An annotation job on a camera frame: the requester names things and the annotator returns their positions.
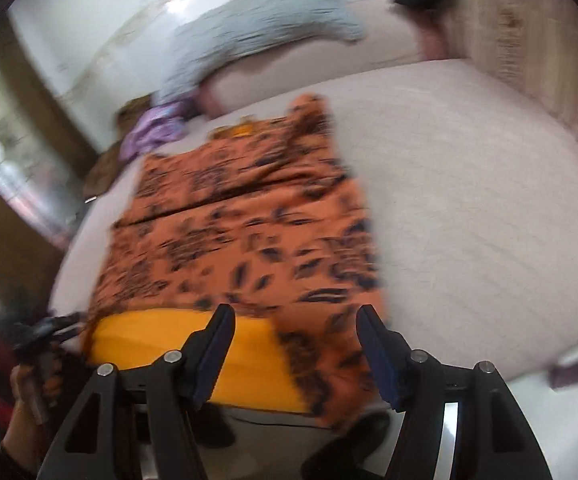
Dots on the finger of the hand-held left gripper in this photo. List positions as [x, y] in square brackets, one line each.
[64, 327]

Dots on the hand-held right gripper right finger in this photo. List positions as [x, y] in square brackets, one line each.
[379, 355]

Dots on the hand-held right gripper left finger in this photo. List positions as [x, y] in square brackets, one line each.
[214, 355]

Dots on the orange floral garment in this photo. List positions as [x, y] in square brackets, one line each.
[249, 220]

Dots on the person's left hand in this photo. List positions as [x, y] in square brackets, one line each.
[19, 390]

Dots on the brown cloth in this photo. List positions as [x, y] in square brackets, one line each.
[100, 175]

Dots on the purple floral cloth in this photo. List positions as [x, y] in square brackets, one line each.
[154, 130]

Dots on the pink bolster pillow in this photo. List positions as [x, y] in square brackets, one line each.
[319, 60]

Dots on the grey quilted pillow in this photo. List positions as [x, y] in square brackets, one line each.
[259, 25]

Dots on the striped floral cushion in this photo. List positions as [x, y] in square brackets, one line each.
[529, 30]

